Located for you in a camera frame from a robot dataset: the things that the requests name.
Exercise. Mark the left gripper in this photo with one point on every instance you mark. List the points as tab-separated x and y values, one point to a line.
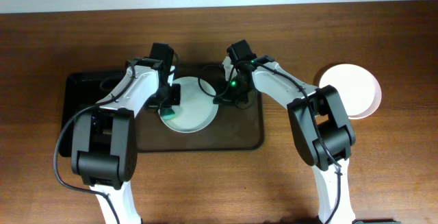
165	100

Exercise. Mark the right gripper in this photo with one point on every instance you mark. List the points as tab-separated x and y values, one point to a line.
237	94

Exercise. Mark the green yellow sponge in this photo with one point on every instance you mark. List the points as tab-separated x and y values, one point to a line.
167	113

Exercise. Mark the pale blue plate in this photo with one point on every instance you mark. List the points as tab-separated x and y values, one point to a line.
196	110

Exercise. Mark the white plate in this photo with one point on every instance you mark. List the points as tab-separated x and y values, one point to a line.
359	90

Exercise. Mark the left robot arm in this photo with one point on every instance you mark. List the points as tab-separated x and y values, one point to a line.
104	148

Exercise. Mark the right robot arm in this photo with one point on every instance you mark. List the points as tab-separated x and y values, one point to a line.
321	130

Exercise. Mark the brown serving tray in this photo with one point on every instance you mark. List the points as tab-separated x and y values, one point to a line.
234	127

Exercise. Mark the black plastic tray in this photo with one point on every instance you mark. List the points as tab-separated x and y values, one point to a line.
87	88

